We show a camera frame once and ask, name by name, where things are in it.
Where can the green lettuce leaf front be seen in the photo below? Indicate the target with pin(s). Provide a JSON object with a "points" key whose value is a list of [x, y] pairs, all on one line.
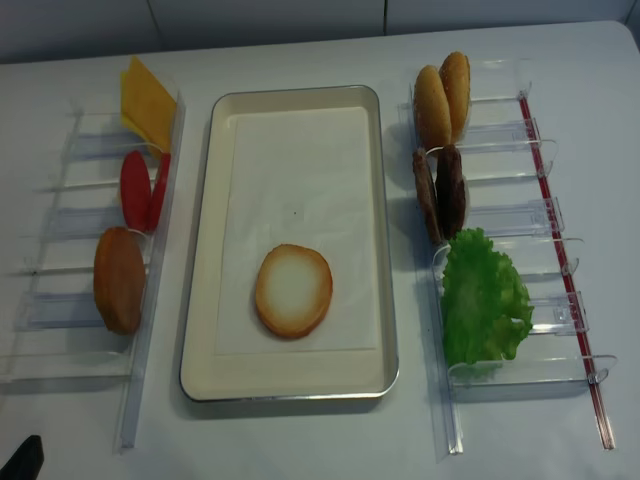
{"points": [[486, 307]]}

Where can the sliced bun bottom on tray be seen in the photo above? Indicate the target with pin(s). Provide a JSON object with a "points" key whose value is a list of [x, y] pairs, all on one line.
{"points": [[293, 290]]}

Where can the right dark meat patty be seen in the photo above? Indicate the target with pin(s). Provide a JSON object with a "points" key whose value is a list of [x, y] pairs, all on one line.
{"points": [[451, 191]]}

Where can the right red tomato slice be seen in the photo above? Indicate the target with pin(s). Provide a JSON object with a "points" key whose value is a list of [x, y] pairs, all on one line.
{"points": [[158, 193]]}

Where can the red tomato slice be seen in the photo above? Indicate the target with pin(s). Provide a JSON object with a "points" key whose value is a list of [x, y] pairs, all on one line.
{"points": [[158, 193], [135, 190]]}

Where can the left red tomato slice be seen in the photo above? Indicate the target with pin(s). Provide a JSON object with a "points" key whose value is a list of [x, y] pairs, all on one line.
{"points": [[135, 190]]}

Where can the yellow cheese slices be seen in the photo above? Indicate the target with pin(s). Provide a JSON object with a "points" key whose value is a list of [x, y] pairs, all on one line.
{"points": [[146, 107]]}

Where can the white paper liner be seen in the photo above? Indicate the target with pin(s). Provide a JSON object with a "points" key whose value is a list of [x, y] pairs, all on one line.
{"points": [[303, 178]]}

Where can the cream metal tray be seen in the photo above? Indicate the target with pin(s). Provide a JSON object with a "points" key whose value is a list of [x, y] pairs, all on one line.
{"points": [[207, 375]]}

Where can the left bun half in rack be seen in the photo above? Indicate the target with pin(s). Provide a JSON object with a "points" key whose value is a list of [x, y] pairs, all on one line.
{"points": [[431, 109]]}

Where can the bun half in rack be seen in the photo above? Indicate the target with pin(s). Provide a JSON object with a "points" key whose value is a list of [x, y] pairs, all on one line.
{"points": [[455, 75], [431, 109]]}

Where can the right clear acrylic rack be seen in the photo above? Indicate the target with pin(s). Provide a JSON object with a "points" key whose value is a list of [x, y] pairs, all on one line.
{"points": [[508, 163]]}

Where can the clear acrylic rack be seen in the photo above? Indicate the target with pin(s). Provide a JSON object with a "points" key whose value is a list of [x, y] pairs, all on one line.
{"points": [[51, 330], [508, 163]]}

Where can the brown bun in left rack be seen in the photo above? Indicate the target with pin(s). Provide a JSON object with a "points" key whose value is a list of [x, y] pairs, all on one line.
{"points": [[119, 280]]}

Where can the right bun half in rack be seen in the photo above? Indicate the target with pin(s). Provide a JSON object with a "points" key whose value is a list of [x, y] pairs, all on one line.
{"points": [[455, 75]]}

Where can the left clear acrylic rack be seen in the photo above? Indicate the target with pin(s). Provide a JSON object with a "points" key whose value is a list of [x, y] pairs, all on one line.
{"points": [[51, 330]]}

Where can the black object at corner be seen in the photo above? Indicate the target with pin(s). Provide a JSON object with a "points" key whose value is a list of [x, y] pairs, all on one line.
{"points": [[26, 462]]}

